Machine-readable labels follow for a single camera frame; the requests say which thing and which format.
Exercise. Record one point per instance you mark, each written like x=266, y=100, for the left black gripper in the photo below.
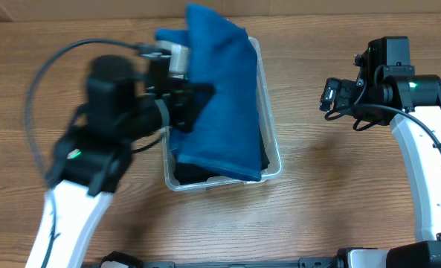
x=181, y=108

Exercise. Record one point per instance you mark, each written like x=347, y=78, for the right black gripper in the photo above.
x=349, y=89

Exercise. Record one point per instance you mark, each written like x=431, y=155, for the blue denim cloth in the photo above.
x=226, y=136

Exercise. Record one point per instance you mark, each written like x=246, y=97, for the black cloth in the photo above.
x=189, y=174

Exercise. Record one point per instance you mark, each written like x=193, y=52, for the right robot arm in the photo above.
x=388, y=92

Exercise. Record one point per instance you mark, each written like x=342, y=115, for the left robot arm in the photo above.
x=94, y=153

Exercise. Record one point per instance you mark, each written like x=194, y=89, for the clear plastic storage bin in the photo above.
x=268, y=133

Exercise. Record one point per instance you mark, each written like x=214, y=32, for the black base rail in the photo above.
x=129, y=261

